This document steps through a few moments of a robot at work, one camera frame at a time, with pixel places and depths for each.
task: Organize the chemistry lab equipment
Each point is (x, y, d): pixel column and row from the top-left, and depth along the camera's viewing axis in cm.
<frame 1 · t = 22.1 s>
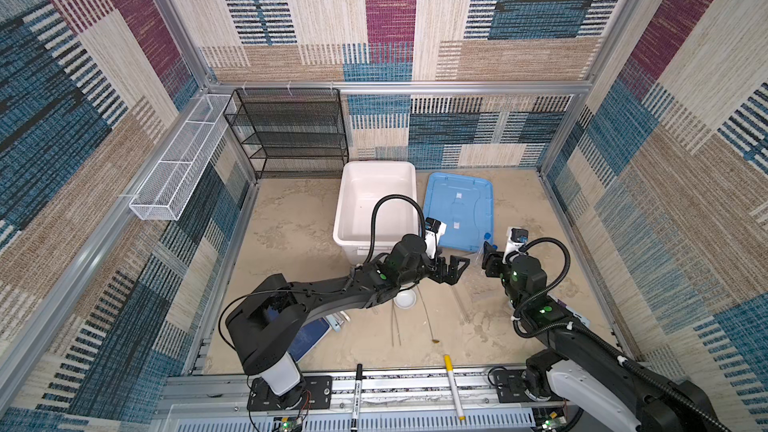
left hand: (459, 254, 77), fingers open
right hand: (495, 247, 84), fingers open
blue plastic lid: (465, 204, 113), on the table
blue-capped test tube: (463, 310, 89), on the table
white ceramic dish: (405, 299, 90), on the table
metal tweezers: (396, 322, 87), on the table
long metal spatula: (428, 321, 87), on the table
yellow-capped white marker: (448, 363, 79), on the table

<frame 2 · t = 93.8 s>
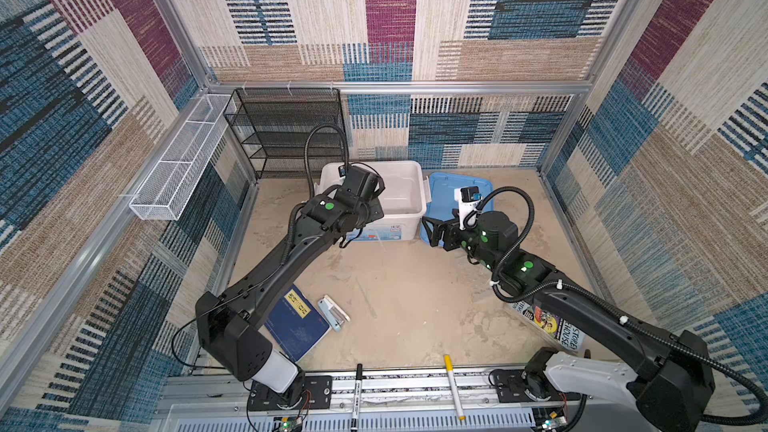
left hand: (375, 203, 78), fingers closed
right hand: (438, 220, 75), fingers open
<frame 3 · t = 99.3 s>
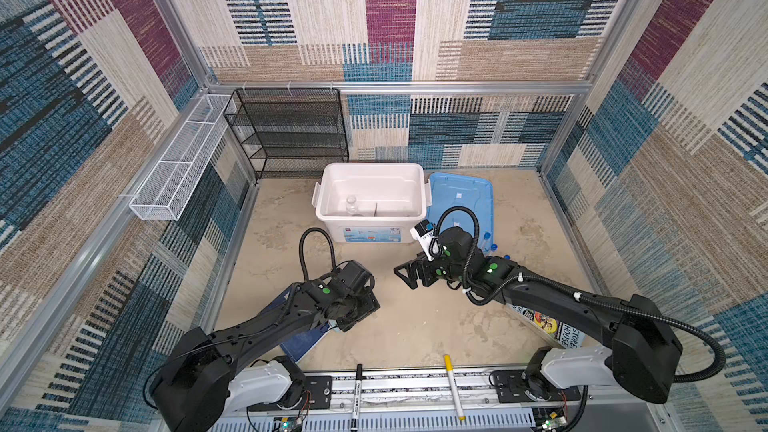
left hand: (375, 306, 81), fingers open
right hand: (409, 268, 79), fingers open
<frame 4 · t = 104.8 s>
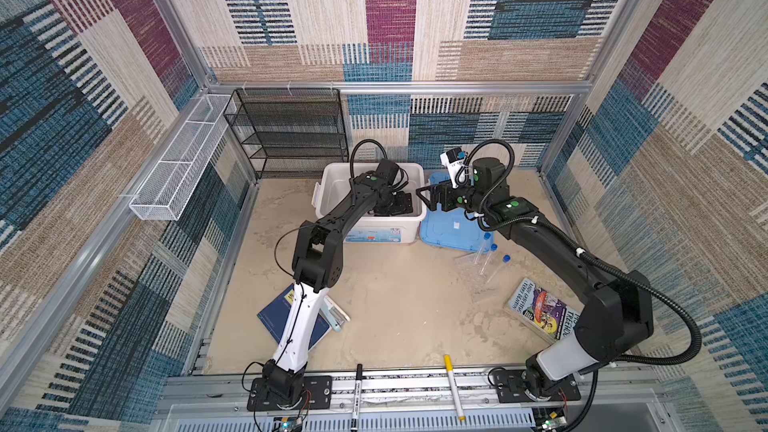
left hand: (405, 206, 100), fingers open
right hand: (429, 191, 81), fingers open
